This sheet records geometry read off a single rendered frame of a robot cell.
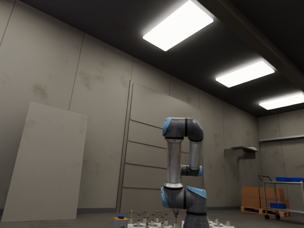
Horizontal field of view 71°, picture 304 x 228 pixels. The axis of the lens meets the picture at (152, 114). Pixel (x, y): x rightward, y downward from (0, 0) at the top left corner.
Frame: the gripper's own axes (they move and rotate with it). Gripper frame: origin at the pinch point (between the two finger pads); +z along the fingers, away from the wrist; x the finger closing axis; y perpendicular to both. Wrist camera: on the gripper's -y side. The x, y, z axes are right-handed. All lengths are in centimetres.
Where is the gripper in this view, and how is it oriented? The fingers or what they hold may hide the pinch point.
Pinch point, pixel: (176, 213)
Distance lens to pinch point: 168.3
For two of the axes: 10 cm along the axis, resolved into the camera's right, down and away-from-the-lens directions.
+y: -3.1, 2.8, 9.1
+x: -9.5, -1.6, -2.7
